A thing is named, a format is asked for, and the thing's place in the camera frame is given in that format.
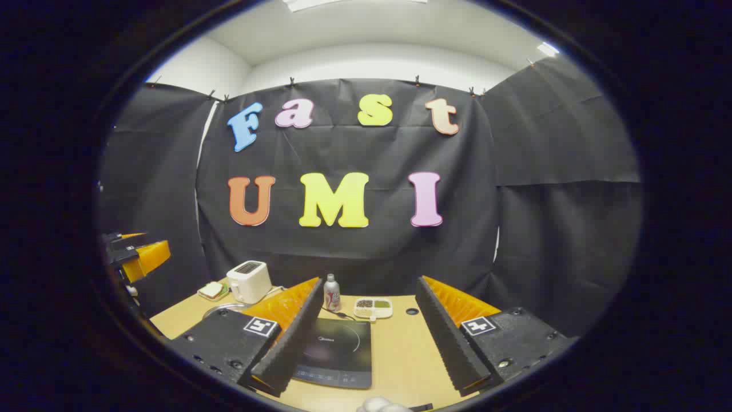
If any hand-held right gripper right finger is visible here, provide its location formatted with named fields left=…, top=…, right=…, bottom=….
left=415, top=276, right=578, bottom=397

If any white toaster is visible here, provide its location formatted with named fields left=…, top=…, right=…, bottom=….
left=226, top=260, right=273, bottom=304

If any white divided dish with beans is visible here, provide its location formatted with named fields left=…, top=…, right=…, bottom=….
left=353, top=297, right=394, bottom=320

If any white rectangular plate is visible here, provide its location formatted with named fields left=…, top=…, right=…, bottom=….
left=197, top=280, right=230, bottom=302

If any stainless steel pot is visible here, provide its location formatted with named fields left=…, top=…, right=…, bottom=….
left=202, top=303, right=253, bottom=319

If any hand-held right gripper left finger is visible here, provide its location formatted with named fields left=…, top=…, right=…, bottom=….
left=166, top=277, right=324, bottom=398

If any black induction cooktop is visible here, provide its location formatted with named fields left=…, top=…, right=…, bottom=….
left=292, top=318, right=372, bottom=390

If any silver printed drink bottle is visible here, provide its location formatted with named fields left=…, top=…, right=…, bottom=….
left=324, top=274, right=342, bottom=312

